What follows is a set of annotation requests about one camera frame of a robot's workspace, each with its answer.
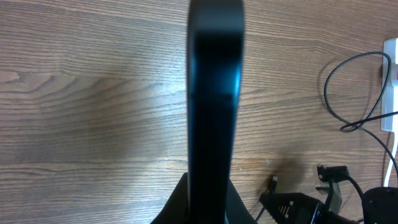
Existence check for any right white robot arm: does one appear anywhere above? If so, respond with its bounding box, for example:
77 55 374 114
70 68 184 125
259 165 397 224

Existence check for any white power strip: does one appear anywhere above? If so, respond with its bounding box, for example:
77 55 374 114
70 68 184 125
381 37 397 115

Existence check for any white power strip cord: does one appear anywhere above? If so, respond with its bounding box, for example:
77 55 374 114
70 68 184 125
382 131 398 188

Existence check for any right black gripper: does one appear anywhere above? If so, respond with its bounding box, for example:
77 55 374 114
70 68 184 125
259 164 353 224

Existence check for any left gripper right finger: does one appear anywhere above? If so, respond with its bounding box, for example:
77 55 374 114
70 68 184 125
225 180 257 224

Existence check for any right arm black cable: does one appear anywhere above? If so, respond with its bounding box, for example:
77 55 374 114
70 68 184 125
346 175 365 202

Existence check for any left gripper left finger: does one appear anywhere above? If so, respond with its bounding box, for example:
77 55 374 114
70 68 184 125
151 173 188 224

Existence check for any blue Galaxy smartphone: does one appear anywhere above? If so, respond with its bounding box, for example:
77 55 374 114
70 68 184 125
187 0 244 223

